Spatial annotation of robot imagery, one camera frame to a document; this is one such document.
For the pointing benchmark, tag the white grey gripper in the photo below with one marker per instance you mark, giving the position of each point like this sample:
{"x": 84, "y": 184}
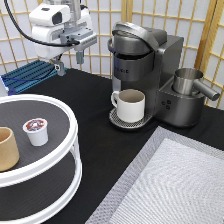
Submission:
{"x": 65, "y": 26}

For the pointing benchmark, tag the white coffee pod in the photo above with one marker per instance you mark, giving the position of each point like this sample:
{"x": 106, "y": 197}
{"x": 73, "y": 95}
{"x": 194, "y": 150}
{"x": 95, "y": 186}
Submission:
{"x": 36, "y": 130}

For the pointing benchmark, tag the grey pod coffee machine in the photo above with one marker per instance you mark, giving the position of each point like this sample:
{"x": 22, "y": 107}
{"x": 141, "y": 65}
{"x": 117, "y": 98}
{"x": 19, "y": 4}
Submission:
{"x": 146, "y": 59}

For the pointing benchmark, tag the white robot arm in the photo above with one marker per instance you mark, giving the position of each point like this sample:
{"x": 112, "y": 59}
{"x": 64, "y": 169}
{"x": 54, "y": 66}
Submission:
{"x": 62, "y": 25}

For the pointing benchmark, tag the blue ribbed metal block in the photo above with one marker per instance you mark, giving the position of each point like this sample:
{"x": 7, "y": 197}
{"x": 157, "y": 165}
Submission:
{"x": 27, "y": 76}

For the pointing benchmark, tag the white ceramic mug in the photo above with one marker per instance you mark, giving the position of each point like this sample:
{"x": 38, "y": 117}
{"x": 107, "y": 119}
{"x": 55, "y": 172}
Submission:
{"x": 129, "y": 104}

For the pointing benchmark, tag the tan wooden cup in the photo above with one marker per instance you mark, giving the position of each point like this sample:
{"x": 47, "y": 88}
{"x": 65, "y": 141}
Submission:
{"x": 9, "y": 154}

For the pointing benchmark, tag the white two-tier round shelf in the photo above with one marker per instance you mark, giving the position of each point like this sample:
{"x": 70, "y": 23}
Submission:
{"x": 46, "y": 177}

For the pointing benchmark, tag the steel milk frother jug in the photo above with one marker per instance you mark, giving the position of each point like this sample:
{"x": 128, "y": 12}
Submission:
{"x": 188, "y": 80}

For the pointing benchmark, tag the wooden shoji screen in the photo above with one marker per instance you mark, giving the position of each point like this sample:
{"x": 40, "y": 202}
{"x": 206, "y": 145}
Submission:
{"x": 199, "y": 22}

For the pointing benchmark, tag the grey woven placemat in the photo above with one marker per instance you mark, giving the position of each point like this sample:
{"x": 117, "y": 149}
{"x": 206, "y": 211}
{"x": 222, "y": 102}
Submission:
{"x": 172, "y": 180}

